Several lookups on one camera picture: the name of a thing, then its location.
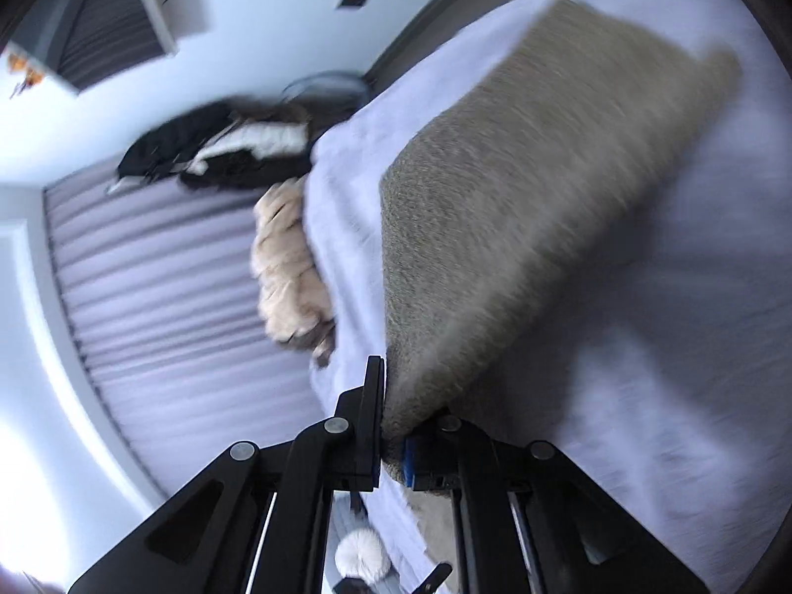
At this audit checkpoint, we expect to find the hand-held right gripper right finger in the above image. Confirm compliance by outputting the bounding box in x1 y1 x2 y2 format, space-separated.
402 414 712 594

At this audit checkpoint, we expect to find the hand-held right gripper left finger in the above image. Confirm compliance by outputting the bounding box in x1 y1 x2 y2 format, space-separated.
68 355 388 594

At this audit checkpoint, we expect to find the grey-brown fleece garment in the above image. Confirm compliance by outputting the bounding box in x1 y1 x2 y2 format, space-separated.
379 0 743 561

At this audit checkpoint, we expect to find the black and white clothes pile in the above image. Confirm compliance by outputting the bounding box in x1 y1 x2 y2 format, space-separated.
108 96 318 197

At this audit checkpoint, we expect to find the dark grey cloth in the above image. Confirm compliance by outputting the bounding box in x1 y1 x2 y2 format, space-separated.
311 328 339 368

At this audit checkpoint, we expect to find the white round cushion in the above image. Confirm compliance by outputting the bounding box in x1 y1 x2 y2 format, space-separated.
334 526 393 584

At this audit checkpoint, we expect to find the beige knit cloth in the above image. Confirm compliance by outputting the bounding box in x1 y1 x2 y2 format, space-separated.
249 178 338 360

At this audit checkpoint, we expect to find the grey pleated curtain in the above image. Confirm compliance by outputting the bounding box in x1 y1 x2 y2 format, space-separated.
43 157 332 499

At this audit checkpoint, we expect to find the lavender plush blanket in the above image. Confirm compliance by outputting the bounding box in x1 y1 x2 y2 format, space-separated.
306 0 788 594

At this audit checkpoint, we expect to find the dark round fan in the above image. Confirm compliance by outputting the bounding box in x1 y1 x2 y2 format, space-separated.
281 69 367 113

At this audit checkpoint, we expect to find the dark window blind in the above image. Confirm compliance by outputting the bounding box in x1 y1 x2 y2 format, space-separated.
12 0 182 95

